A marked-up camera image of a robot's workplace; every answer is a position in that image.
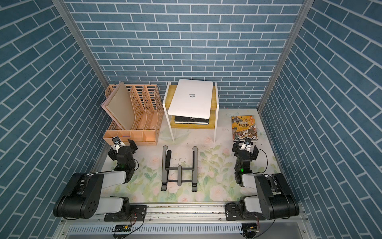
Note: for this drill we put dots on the black laptop stand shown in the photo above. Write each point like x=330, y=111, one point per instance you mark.
x=166, y=168

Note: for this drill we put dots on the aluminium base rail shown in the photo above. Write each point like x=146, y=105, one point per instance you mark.
x=297, y=227

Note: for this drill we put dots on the white metal wooden shelf rack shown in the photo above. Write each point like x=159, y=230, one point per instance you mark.
x=214, y=112

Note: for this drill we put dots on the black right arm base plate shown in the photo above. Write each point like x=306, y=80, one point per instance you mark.
x=233, y=212

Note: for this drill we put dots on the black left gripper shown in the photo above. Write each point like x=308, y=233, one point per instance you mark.
x=132, y=149

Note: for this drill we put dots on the beige file folder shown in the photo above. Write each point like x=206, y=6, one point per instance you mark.
x=126, y=114

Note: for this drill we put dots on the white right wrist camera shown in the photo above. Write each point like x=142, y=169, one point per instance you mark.
x=246, y=145

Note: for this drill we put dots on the black Moon and Sixpence book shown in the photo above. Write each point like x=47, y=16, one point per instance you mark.
x=188, y=120

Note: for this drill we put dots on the peach plastic file organizer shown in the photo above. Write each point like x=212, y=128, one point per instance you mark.
x=148, y=110

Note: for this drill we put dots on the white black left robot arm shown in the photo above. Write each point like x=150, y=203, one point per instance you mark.
x=82, y=199

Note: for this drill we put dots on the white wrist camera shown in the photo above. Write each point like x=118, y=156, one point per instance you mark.
x=117, y=143
x=246, y=145

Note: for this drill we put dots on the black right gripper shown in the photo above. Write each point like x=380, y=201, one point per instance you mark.
x=237, y=149

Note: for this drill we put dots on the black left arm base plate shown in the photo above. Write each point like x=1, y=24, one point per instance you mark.
x=135, y=213

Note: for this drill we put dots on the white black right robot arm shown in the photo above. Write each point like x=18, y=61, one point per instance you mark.
x=273, y=197

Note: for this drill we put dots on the floral table mat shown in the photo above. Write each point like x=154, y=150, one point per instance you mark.
x=216, y=161

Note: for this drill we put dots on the colourful illustrated children's book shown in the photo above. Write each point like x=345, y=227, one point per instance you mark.
x=244, y=127

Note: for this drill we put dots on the silver Apple laptop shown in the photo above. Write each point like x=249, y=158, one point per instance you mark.
x=192, y=98

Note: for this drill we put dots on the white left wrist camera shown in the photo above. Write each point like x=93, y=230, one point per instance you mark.
x=117, y=143

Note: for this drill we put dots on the green circuit board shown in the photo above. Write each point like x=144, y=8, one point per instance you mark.
x=124, y=229

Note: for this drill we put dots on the white slotted cable duct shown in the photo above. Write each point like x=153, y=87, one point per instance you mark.
x=158, y=229

